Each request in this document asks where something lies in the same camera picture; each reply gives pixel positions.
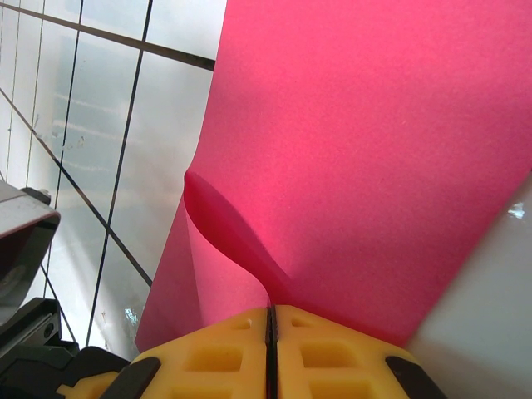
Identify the pink paper sheet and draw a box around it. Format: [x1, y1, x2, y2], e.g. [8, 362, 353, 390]
[135, 0, 532, 354]

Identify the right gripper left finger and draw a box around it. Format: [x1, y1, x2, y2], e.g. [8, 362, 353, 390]
[106, 306, 271, 399]

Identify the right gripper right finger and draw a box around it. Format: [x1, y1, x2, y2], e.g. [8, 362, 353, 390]
[270, 304, 450, 399]

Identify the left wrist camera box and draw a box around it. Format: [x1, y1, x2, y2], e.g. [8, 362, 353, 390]
[0, 180, 62, 321]

